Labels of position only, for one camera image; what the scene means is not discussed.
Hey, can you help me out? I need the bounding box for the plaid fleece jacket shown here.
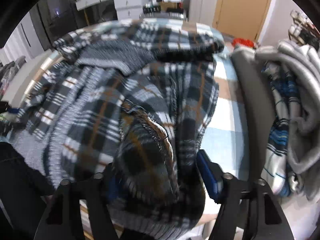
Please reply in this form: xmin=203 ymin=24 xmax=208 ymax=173
xmin=11 ymin=19 xmax=226 ymax=240

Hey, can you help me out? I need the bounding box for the pile of clothes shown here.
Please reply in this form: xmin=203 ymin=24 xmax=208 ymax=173
xmin=255 ymin=40 xmax=319 ymax=202

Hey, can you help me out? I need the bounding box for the checkered bed sheet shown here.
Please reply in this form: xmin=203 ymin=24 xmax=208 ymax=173
xmin=22 ymin=17 xmax=253 ymax=240

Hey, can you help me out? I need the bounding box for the red bag on floor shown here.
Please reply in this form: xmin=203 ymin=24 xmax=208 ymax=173
xmin=232 ymin=38 xmax=255 ymax=48

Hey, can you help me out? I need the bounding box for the silver suitcase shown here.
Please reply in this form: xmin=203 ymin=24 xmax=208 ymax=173
xmin=139 ymin=12 xmax=187 ymax=21

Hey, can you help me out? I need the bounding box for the shoe rack with shoes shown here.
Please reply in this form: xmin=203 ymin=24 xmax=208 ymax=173
xmin=288 ymin=10 xmax=320 ymax=51

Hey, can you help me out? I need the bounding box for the wooden door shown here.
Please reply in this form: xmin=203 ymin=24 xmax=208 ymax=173
xmin=212 ymin=0 xmax=271 ymax=41

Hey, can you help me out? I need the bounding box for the white tall cabinet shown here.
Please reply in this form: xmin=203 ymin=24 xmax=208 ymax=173
xmin=188 ymin=0 xmax=217 ymax=26

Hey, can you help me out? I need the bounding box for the black refrigerator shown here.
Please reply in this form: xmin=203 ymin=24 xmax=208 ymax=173
xmin=30 ymin=0 xmax=87 ymax=50

